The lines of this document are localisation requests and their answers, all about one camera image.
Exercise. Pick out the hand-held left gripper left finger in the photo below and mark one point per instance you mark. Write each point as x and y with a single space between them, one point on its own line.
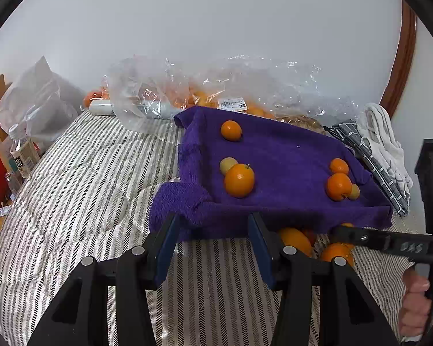
166 250

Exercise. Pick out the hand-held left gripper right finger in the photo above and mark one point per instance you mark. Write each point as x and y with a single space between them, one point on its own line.
260 252

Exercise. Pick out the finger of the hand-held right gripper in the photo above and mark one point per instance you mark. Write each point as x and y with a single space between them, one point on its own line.
382 241

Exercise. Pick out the small red fruit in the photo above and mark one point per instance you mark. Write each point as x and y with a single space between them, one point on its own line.
311 237

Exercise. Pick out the small green fruit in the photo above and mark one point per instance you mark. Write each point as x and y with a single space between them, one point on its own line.
355 191
226 165

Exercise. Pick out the purple towel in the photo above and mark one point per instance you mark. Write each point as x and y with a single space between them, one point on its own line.
285 151

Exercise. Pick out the person's right hand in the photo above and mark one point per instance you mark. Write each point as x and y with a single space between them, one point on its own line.
415 302

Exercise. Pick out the white striped towel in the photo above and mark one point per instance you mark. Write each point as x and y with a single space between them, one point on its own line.
386 151

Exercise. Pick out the grey checkered cloth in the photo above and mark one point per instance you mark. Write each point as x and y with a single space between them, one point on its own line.
366 162

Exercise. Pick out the striped quilt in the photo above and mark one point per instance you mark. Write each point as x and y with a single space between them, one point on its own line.
93 187

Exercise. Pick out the white roll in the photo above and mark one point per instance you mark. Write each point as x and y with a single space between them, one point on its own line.
101 108

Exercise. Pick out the clear plastic bag of oranges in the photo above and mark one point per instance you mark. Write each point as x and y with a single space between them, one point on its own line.
202 97

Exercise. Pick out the clear plastic bag of longans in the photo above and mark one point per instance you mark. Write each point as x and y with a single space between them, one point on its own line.
303 90

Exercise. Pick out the small plastic bottle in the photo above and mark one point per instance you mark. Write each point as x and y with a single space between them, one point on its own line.
11 183

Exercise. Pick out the small clear bottle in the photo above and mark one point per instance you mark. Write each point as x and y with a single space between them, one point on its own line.
1 211

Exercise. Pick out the plastic bottle with label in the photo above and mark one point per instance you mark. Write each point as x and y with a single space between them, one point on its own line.
21 158

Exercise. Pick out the grey plastic bag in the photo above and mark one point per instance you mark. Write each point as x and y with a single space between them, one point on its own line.
39 97

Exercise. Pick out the brown wooden door frame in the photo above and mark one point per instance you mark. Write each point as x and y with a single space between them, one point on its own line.
400 61

